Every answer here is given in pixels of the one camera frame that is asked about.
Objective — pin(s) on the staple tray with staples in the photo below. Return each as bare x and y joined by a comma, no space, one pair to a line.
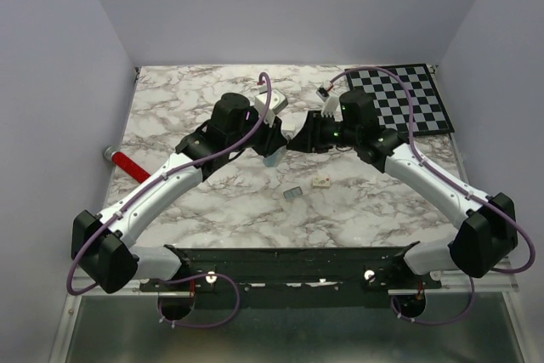
292,193

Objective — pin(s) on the black mounting base plate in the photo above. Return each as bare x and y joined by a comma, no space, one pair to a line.
277,278

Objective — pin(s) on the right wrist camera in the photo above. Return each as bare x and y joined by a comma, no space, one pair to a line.
329,99

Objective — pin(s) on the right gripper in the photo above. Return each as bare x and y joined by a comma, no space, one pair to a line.
309,138

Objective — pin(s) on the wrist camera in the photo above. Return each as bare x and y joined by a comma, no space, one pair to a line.
269,111
329,99

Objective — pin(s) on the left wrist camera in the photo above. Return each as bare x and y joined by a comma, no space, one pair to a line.
269,111

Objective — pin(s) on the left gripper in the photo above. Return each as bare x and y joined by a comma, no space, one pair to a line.
274,138

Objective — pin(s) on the aluminium rail frame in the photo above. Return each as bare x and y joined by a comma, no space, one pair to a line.
462,321

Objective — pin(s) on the staple box sleeve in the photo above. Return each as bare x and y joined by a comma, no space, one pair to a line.
321,182

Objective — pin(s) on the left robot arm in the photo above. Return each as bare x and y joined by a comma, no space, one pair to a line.
103,244

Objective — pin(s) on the black white checkerboard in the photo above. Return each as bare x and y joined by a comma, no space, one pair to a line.
410,104

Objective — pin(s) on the white stapler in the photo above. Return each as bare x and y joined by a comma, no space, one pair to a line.
289,129

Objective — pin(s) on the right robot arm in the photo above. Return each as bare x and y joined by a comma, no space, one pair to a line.
484,237

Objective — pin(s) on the red handled tool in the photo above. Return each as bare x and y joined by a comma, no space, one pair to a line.
126,164

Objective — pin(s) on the light blue stapler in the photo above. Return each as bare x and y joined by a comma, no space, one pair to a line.
275,159

